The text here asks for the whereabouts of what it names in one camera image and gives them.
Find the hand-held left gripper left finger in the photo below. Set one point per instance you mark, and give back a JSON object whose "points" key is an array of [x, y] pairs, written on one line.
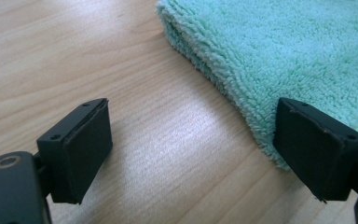
{"points": [[77, 155]]}

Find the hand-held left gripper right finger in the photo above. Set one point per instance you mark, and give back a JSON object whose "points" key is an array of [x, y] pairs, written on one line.
{"points": [[317, 152]]}

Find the green microfibre towel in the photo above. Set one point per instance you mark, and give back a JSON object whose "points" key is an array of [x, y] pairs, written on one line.
{"points": [[276, 53]]}

